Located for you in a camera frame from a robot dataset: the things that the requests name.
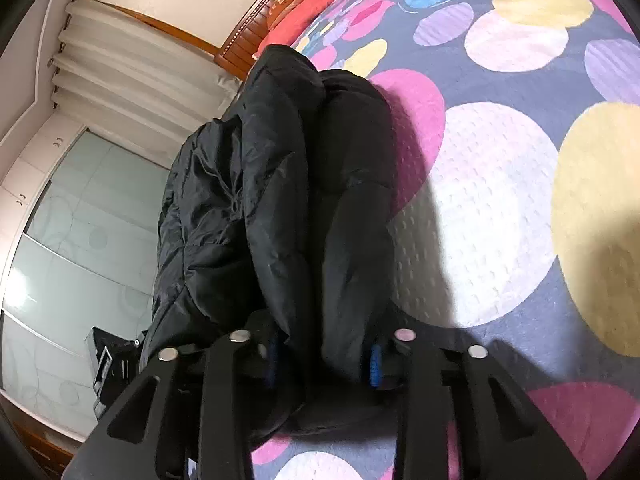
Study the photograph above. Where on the black puffer jacket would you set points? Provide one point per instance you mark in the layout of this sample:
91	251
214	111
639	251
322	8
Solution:
280	200

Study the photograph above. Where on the frosted glass wardrobe doors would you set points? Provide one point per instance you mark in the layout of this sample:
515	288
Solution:
85	240

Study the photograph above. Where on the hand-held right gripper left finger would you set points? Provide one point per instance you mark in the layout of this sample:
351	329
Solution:
270	357

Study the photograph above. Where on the white curtain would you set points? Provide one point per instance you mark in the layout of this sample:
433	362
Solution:
130	85

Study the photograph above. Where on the polka dot bed blanket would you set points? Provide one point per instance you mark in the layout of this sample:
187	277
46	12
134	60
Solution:
500	200

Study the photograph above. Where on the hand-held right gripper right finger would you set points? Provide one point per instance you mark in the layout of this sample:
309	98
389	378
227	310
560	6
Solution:
375	367

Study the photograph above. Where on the orange embroidered cushion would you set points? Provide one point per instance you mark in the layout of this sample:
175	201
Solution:
287	2

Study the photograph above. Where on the wooden window trim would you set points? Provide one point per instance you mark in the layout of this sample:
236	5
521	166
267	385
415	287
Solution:
165	27

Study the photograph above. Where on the wooden headboard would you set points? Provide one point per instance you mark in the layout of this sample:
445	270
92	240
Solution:
245	42

